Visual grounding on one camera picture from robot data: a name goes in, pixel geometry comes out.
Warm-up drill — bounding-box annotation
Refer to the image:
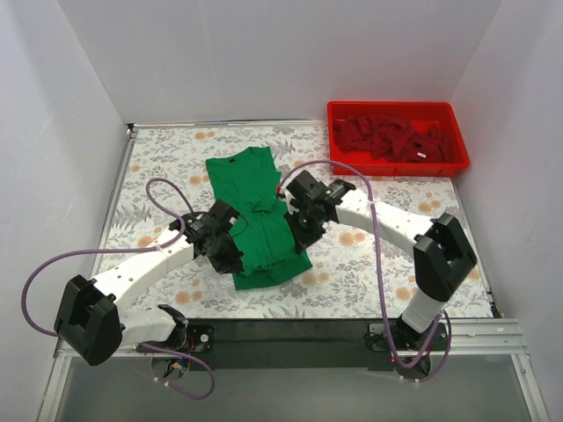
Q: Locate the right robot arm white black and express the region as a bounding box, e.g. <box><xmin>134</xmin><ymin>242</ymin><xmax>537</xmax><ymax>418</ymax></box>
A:
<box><xmin>283</xmin><ymin>171</ymin><xmax>478</xmax><ymax>350</ymax></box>

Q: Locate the aluminium frame rail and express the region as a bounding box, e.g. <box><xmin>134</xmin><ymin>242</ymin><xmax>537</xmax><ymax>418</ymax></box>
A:
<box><xmin>55</xmin><ymin>318</ymin><xmax>529</xmax><ymax>357</ymax></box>

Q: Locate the dark red t shirt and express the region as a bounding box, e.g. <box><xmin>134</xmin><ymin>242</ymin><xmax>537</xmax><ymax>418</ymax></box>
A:
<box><xmin>335</xmin><ymin>113</ymin><xmax>451</xmax><ymax>164</ymax></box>

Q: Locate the black front crossbar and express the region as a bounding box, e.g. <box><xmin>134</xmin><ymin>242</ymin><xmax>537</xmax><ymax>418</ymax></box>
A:
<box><xmin>188</xmin><ymin>318</ymin><xmax>393</xmax><ymax>371</ymax></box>

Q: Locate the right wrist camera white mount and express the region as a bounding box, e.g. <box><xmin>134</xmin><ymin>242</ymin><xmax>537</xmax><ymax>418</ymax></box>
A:
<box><xmin>276</xmin><ymin>184</ymin><xmax>296</xmax><ymax>213</ymax></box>

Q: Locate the floral patterned table mat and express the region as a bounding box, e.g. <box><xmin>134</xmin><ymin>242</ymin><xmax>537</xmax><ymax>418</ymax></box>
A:
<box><xmin>86</xmin><ymin>125</ymin><xmax>494</xmax><ymax>320</ymax></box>

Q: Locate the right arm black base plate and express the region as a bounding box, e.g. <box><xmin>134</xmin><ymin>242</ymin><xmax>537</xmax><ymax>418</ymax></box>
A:
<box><xmin>364</xmin><ymin>321</ymin><xmax>449</xmax><ymax>353</ymax></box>

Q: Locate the green t shirt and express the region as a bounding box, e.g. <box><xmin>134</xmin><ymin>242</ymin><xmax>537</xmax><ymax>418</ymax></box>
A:
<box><xmin>206</xmin><ymin>147</ymin><xmax>312</xmax><ymax>290</ymax></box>

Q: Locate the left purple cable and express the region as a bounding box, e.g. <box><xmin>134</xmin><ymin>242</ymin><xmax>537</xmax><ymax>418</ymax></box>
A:
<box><xmin>21</xmin><ymin>178</ymin><xmax>216</xmax><ymax>400</ymax></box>

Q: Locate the red plastic bin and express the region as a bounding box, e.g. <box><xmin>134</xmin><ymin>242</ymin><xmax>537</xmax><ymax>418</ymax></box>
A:
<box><xmin>327</xmin><ymin>101</ymin><xmax>470</xmax><ymax>178</ymax></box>

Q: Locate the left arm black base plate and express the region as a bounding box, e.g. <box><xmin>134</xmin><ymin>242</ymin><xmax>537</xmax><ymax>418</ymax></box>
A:
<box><xmin>148</xmin><ymin>324</ymin><xmax>215</xmax><ymax>353</ymax></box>

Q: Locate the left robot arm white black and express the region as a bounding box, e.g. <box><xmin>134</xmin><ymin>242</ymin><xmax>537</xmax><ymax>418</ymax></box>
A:
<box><xmin>54</xmin><ymin>200</ymin><xmax>243</xmax><ymax>366</ymax></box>

